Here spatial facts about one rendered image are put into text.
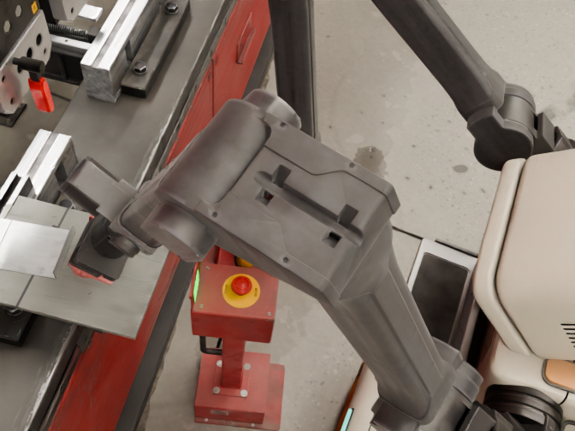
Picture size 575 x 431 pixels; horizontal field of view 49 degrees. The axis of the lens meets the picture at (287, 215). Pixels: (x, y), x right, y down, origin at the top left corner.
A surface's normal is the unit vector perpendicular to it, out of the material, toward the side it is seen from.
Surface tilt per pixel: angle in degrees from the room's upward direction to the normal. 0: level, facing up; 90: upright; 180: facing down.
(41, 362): 0
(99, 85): 90
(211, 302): 0
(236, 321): 90
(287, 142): 16
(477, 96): 73
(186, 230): 26
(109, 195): 35
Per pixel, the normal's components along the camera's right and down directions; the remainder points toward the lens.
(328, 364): 0.10, -0.54
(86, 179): 0.35, -0.07
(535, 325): -0.38, 0.75
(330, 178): -0.04, -0.35
